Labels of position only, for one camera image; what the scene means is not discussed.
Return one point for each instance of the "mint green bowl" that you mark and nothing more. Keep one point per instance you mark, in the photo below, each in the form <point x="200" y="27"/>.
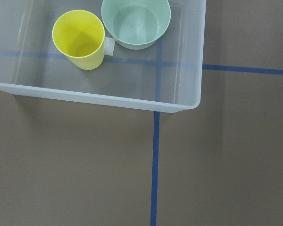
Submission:
<point x="136" y="24"/>

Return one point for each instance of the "clear plastic bin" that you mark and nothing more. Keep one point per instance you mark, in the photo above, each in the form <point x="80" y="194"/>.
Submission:
<point x="165" y="77"/>

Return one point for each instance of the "yellow plastic cup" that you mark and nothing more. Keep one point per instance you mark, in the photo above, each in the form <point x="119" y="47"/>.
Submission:
<point x="79" y="35"/>

